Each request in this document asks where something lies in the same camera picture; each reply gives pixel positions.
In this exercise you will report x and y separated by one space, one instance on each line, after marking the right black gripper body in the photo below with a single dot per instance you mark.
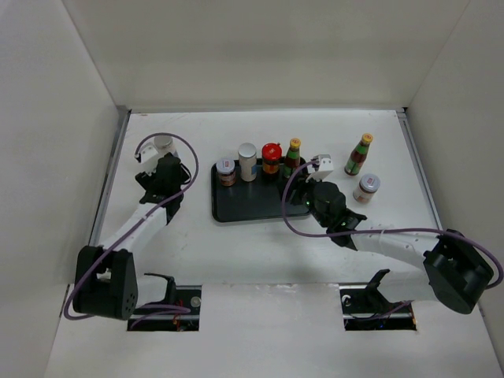
308 198

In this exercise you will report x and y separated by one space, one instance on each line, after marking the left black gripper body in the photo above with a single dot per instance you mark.
147 179

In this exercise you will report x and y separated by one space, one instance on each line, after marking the spice jar blue label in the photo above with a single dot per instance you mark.
165 145

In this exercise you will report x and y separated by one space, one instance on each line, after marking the green sauce bottle yellow cap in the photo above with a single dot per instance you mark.
292 158

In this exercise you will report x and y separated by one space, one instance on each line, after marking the white lid small jar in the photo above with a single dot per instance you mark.
226 171

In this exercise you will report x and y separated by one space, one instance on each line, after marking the red lid sauce jar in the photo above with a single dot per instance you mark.
271 153

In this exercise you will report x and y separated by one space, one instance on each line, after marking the spice jar silver lid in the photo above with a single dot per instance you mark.
248 161

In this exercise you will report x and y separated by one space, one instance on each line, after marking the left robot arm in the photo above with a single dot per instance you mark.
107 283

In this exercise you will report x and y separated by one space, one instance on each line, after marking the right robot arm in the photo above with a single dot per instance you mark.
455 268

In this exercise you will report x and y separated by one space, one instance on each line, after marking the black plastic tray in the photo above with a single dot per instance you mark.
257 200

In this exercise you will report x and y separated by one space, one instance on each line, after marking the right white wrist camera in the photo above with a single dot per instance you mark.
322 166

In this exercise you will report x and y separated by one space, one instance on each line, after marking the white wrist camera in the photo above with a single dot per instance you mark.
322 166
148 158

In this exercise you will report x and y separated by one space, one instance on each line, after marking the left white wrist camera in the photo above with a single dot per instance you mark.
148 158

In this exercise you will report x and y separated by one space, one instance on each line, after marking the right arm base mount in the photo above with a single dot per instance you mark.
365 308

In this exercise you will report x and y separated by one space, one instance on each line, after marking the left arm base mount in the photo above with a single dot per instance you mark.
166 306

